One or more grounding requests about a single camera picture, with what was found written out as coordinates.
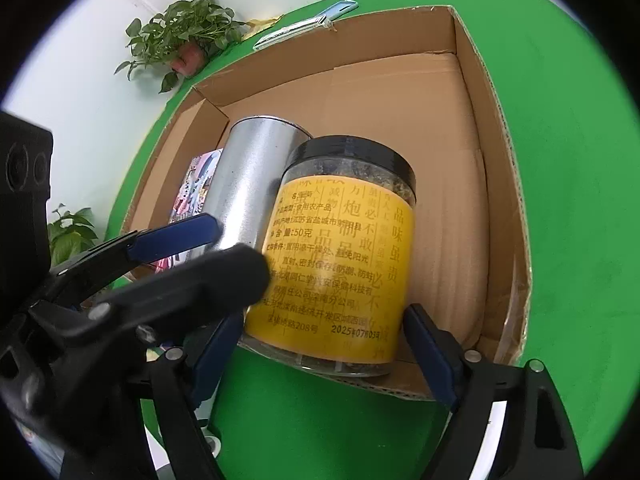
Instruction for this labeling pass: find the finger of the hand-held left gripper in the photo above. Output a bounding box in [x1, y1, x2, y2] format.
[47, 212, 224, 307]
[30, 243, 274, 357]

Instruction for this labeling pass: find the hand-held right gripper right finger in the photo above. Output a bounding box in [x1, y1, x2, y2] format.
[402, 302, 586, 480]

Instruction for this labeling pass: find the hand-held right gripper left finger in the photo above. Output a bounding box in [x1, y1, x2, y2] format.
[60, 311, 246, 480]

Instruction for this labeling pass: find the colourful printed puzzle box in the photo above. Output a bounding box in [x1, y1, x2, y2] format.
[155, 149, 223, 273]

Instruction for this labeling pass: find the silver metal can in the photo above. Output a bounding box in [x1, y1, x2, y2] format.
[200, 116, 315, 271]

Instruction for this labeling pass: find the yellow label jar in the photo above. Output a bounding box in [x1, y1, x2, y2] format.
[239, 135, 418, 378]

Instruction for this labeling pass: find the brown cardboard box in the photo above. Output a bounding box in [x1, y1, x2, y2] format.
[120, 4, 533, 403]

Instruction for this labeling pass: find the large leafy plant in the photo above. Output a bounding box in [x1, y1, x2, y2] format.
[47, 203, 101, 268]

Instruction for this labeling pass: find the potted green plant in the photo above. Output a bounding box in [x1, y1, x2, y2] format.
[114, 0, 248, 95]

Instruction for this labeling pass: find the yellow cloth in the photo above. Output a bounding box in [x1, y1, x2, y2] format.
[242, 16, 283, 31]

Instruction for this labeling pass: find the white green carton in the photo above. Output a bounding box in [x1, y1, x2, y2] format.
[252, 16, 333, 51]

